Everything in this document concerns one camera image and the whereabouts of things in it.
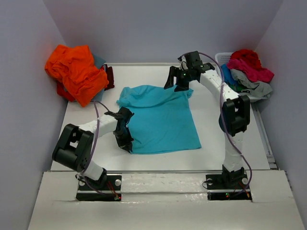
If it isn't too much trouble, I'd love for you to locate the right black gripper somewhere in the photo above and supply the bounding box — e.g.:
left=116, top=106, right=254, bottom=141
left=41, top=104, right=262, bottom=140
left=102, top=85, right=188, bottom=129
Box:
left=164, top=66, right=195, bottom=92

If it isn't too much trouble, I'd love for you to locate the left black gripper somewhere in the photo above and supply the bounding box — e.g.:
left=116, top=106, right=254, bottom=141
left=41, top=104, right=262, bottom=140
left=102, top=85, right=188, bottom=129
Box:
left=112, top=126, right=133, bottom=152

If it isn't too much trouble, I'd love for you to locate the teal t shirt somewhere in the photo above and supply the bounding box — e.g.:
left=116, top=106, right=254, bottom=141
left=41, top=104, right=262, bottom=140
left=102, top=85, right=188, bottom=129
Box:
left=117, top=85, right=201, bottom=154

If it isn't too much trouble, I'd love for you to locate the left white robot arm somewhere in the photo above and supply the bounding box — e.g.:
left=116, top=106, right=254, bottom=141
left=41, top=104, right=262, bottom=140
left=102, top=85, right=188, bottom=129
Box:
left=52, top=107, right=134, bottom=190

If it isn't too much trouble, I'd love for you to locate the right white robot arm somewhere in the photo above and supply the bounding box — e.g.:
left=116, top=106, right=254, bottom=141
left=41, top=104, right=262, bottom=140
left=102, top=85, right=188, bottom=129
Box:
left=164, top=51, right=251, bottom=191

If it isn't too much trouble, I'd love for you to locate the white plastic laundry basket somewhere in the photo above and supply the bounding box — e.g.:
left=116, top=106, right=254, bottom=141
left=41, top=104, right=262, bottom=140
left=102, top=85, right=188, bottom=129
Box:
left=215, top=52, right=267, bottom=103

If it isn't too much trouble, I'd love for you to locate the blue t shirt in basket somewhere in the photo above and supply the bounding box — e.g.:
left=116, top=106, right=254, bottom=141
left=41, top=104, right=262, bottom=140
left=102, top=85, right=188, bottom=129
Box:
left=221, top=64, right=238, bottom=86

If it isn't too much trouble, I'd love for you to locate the green garment in basket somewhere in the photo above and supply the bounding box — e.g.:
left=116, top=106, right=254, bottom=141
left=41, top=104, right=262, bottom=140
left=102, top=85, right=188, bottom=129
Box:
left=236, top=85, right=250, bottom=94

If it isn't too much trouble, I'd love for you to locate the dark red folded shirt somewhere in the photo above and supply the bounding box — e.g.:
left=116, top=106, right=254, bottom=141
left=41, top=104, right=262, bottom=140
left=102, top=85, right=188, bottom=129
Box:
left=103, top=64, right=115, bottom=91

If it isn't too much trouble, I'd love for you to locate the red t shirt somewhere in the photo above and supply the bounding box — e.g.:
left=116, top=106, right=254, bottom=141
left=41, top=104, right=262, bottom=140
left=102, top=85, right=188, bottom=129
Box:
left=230, top=49, right=262, bottom=70

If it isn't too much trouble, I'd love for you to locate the grey t shirt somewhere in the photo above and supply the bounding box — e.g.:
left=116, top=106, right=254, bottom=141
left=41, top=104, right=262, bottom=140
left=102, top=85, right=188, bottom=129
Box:
left=230, top=69, right=273, bottom=97

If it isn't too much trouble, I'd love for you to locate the magenta t shirt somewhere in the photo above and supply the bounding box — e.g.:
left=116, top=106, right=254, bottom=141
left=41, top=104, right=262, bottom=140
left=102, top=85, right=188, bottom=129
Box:
left=226, top=59, right=274, bottom=83

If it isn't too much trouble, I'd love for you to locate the orange t shirt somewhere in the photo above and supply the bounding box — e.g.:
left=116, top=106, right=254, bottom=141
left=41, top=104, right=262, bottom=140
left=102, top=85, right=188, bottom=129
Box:
left=45, top=45, right=97, bottom=107

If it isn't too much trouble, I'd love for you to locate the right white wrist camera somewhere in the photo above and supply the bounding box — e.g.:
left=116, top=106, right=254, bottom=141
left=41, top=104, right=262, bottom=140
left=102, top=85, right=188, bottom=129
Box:
left=178, top=56, right=188, bottom=70

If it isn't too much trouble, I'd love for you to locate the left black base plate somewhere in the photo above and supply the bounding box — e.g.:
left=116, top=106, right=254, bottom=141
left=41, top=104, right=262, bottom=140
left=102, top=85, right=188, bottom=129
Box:
left=75, top=174, right=122, bottom=202

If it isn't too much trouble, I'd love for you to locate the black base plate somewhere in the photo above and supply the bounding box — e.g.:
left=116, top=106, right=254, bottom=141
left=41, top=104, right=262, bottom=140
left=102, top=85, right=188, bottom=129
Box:
left=201, top=174, right=252, bottom=201
left=75, top=174, right=122, bottom=202

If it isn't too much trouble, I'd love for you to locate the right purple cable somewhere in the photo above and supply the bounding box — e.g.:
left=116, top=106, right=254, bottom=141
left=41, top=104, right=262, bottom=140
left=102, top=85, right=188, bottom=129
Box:
left=182, top=52, right=253, bottom=199

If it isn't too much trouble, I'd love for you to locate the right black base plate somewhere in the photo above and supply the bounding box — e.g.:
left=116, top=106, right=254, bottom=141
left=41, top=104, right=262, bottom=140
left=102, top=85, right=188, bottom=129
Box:
left=201, top=174, right=252, bottom=201

